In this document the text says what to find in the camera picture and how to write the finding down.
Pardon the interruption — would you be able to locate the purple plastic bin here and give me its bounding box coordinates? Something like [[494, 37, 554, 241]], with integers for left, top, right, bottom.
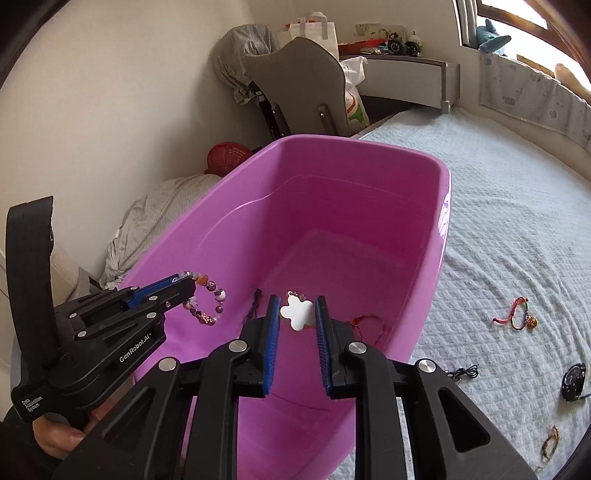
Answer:
[[122, 135, 452, 480]]

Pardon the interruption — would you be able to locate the white plastic bag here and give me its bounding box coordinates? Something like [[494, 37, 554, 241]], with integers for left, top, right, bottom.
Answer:
[[339, 55, 370, 132]]

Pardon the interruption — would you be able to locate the light blue printed cloth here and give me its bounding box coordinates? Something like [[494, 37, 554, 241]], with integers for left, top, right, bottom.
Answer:
[[478, 51, 591, 153]]

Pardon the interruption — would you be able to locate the brown beaded braided bracelet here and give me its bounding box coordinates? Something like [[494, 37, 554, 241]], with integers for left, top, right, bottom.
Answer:
[[540, 425, 560, 460]]

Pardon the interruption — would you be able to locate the wooden window frame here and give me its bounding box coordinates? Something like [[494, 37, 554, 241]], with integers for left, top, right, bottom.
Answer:
[[455, 0, 591, 88]]

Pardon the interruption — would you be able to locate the white flower charm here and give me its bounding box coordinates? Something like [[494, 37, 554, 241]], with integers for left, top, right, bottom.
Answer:
[[280, 291, 317, 332]]

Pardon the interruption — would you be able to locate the grey striped cloth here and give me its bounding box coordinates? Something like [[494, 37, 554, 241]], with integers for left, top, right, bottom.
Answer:
[[99, 175, 232, 289]]

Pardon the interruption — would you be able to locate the beige plush toy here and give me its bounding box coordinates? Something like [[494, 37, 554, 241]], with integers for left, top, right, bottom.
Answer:
[[554, 62, 591, 100]]

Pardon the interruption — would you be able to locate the grey clothing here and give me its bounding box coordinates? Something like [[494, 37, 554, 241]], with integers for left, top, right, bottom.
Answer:
[[213, 24, 282, 104]]

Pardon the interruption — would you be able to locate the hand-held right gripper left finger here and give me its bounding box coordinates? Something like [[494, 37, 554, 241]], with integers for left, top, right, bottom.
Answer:
[[51, 295, 282, 480]]

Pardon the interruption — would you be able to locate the black toy car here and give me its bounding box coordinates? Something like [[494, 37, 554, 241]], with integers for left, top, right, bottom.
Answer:
[[387, 39, 423, 57]]

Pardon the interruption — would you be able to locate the red string bracelet with charm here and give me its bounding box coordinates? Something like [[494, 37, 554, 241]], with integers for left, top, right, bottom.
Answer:
[[492, 298, 539, 332]]

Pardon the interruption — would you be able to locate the grey chair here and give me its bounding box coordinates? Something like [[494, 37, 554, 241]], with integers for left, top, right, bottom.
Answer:
[[241, 37, 349, 139]]

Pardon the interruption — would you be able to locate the rainbow red string bracelet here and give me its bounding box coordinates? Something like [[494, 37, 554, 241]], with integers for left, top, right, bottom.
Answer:
[[348, 315, 386, 347]]

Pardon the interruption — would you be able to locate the dark cord strap with charm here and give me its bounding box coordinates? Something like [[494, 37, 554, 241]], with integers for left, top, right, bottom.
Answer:
[[247, 288, 264, 324]]

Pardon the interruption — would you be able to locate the black wrist watch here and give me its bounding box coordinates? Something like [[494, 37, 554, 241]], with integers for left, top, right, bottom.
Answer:
[[561, 363, 591, 403]]

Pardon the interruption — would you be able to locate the pink purple beaded bracelet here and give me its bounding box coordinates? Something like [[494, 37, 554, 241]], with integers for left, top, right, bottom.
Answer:
[[182, 271, 228, 328]]

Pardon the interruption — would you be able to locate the white paper bag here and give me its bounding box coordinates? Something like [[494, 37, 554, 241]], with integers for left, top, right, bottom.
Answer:
[[278, 16, 340, 58]]

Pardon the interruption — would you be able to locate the white quilted bedspread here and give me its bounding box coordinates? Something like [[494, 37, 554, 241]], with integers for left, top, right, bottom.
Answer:
[[330, 107, 591, 480]]

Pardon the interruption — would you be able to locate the red plastic basket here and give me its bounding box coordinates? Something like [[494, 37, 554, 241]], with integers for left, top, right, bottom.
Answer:
[[205, 142, 259, 178]]

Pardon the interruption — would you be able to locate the person's left hand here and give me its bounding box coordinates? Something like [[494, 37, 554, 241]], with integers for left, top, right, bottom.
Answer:
[[32, 413, 100, 459]]

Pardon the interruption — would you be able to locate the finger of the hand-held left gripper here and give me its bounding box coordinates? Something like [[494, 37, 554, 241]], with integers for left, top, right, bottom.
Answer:
[[54, 273, 185, 324], [69, 277, 198, 344]]

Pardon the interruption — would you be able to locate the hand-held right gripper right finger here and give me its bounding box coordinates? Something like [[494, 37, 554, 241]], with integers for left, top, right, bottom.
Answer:
[[315, 295, 539, 480]]

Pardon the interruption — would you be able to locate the blue plush toy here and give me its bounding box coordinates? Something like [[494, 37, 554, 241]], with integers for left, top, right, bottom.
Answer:
[[475, 18, 512, 54]]

